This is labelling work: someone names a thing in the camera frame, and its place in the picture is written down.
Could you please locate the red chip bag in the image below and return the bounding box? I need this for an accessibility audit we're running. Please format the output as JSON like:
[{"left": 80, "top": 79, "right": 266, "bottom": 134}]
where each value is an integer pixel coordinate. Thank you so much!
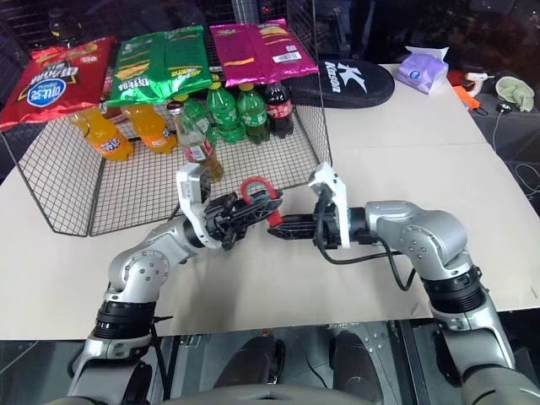
[{"left": 0, "top": 35, "right": 118, "bottom": 131}]

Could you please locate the black Kason racket bag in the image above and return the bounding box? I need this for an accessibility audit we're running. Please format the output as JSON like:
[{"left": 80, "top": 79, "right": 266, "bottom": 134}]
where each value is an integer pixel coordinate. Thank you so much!
[{"left": 285, "top": 58, "right": 396, "bottom": 107}]

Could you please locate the dark cola plastic bottle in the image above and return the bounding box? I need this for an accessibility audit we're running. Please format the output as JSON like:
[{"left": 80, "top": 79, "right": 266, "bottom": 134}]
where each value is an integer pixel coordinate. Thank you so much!
[{"left": 264, "top": 81, "right": 295, "bottom": 138}]

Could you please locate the clear glass bottle red label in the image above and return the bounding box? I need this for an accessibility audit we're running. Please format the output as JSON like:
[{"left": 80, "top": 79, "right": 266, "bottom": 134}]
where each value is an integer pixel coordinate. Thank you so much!
[{"left": 165, "top": 100, "right": 225, "bottom": 183}]

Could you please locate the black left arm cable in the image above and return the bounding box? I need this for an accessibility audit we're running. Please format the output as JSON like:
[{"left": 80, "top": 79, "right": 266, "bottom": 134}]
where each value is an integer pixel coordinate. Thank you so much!
[{"left": 150, "top": 314, "right": 175, "bottom": 405}]

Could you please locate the white glue gun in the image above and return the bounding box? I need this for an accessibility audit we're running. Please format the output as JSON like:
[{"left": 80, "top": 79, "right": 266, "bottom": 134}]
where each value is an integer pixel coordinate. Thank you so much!
[{"left": 463, "top": 71, "right": 495, "bottom": 95}]

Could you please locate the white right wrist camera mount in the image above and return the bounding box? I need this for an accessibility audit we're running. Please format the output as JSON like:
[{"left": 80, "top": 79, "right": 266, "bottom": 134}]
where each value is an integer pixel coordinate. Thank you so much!
[{"left": 306, "top": 161, "right": 352, "bottom": 250}]

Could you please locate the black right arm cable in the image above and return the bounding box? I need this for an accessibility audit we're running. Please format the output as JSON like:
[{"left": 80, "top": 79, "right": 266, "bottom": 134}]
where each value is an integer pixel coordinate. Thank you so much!
[{"left": 315, "top": 202, "right": 418, "bottom": 293}]

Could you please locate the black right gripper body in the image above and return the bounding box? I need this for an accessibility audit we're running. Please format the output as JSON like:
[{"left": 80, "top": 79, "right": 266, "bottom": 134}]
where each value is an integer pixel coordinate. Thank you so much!
[{"left": 312, "top": 197, "right": 343, "bottom": 251}]

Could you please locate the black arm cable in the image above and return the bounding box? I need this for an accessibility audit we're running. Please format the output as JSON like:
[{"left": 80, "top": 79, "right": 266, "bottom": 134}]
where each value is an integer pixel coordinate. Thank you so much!
[
  {"left": 150, "top": 314, "right": 175, "bottom": 405},
  {"left": 315, "top": 202, "right": 418, "bottom": 293}
]

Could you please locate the grey robot torso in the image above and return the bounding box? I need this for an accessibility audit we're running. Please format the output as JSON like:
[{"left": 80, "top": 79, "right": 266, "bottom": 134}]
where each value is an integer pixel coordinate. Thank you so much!
[{"left": 154, "top": 381, "right": 465, "bottom": 405}]

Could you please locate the green chip bag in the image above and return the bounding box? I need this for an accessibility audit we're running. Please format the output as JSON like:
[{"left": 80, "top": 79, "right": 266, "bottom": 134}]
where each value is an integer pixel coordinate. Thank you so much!
[{"left": 102, "top": 25, "right": 213, "bottom": 107}]

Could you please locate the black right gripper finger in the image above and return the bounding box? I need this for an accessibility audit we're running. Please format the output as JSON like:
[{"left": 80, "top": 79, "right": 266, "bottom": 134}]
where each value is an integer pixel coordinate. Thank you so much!
[
  {"left": 267, "top": 225, "right": 317, "bottom": 242},
  {"left": 276, "top": 213, "right": 317, "bottom": 230}
]

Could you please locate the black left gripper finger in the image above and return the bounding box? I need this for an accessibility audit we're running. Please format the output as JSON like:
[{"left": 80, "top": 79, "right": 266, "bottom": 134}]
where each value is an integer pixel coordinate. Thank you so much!
[
  {"left": 233, "top": 190, "right": 286, "bottom": 213},
  {"left": 233, "top": 205, "right": 284, "bottom": 232}
]

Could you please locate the purple tissue pack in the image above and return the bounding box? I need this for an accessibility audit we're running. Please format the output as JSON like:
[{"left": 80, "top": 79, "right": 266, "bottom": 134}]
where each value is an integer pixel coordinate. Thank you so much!
[{"left": 395, "top": 44, "right": 451, "bottom": 95}]

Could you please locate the magenta chip bag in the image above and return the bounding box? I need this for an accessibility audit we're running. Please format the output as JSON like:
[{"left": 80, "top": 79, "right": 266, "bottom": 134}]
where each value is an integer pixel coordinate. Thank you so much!
[{"left": 208, "top": 19, "right": 320, "bottom": 89}]

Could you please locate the pale green cloth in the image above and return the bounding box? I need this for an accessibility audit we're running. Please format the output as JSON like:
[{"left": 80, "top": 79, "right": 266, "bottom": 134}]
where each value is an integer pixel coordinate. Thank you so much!
[{"left": 494, "top": 75, "right": 535, "bottom": 113}]

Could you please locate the green soda plastic bottle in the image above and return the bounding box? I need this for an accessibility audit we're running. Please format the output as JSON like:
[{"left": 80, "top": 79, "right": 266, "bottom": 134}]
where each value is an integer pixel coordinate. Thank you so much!
[
  {"left": 180, "top": 94, "right": 219, "bottom": 149},
  {"left": 206, "top": 82, "right": 246, "bottom": 145},
  {"left": 235, "top": 84, "right": 272, "bottom": 145}
]

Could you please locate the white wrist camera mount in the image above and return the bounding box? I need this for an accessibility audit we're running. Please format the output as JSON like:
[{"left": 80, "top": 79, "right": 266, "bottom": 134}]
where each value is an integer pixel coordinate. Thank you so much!
[
  {"left": 175, "top": 163, "right": 224, "bottom": 251},
  {"left": 306, "top": 161, "right": 352, "bottom": 250}
]

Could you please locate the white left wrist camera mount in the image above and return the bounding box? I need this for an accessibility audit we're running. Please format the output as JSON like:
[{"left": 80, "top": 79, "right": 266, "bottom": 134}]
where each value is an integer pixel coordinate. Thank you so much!
[{"left": 175, "top": 163, "right": 224, "bottom": 251}]

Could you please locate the orange soda plastic bottle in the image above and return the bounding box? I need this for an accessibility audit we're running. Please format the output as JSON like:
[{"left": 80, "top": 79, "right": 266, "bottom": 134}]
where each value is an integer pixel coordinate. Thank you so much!
[
  {"left": 120, "top": 103, "right": 179, "bottom": 155},
  {"left": 67, "top": 107, "right": 134, "bottom": 164}
]

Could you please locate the orange plastic tool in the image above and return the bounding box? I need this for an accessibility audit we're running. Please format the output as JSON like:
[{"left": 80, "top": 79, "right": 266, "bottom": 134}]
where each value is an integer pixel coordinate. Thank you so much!
[{"left": 453, "top": 84, "right": 481, "bottom": 111}]

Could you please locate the dark rounded shape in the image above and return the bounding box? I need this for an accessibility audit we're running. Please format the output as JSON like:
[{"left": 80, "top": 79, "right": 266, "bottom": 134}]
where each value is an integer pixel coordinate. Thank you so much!
[
  {"left": 213, "top": 335, "right": 284, "bottom": 388},
  {"left": 332, "top": 330, "right": 390, "bottom": 392}
]

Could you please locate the thin white cable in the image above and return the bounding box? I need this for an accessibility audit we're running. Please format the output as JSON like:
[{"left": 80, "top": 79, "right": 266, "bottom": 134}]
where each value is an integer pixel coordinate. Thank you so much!
[{"left": 490, "top": 108, "right": 540, "bottom": 199}]

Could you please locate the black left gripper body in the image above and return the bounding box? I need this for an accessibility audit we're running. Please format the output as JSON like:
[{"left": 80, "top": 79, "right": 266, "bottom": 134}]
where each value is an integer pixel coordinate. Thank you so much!
[{"left": 201, "top": 192, "right": 249, "bottom": 251}]

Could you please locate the black wire mesh rack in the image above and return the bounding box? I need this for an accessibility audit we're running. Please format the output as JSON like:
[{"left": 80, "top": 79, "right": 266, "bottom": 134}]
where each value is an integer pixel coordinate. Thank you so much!
[{"left": 0, "top": 0, "right": 335, "bottom": 237}]

